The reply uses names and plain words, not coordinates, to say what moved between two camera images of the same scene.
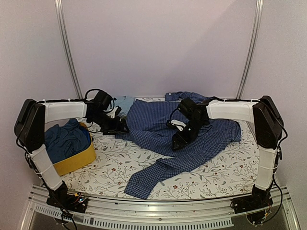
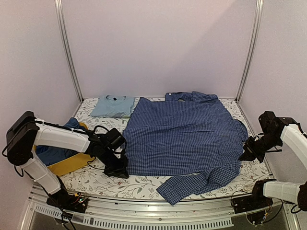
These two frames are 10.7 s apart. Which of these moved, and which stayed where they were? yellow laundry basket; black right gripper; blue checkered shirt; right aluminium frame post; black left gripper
Moved: black right gripper; black left gripper; blue checkered shirt
Stayed: yellow laundry basket; right aluminium frame post
